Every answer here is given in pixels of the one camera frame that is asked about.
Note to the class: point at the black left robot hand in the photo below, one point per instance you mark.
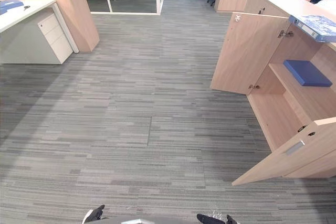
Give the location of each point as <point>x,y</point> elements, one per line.
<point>94,214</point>

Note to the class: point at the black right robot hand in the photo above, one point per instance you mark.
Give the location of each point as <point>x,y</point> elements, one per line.
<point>210,219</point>

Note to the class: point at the blue marbled lever arch folder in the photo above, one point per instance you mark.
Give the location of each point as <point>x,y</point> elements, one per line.
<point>316,27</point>

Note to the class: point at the wood cabinet door with hinges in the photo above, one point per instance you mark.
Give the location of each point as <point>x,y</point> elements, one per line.
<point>244,56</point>

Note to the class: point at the plain blue folder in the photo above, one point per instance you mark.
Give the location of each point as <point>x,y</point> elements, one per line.
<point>307,73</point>

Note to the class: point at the light wood office cabinet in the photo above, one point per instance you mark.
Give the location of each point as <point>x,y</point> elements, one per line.
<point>291,58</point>

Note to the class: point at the blue folder on desk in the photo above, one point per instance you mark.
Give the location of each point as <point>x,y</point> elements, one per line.
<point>9,5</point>

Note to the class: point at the wood reception desk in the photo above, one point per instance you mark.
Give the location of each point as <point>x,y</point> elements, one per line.
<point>52,11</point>

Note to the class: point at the small black keys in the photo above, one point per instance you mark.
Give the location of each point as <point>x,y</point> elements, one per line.
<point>26,7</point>

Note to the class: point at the white drawer pedestal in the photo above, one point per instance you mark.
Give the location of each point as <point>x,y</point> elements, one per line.
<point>55,36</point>

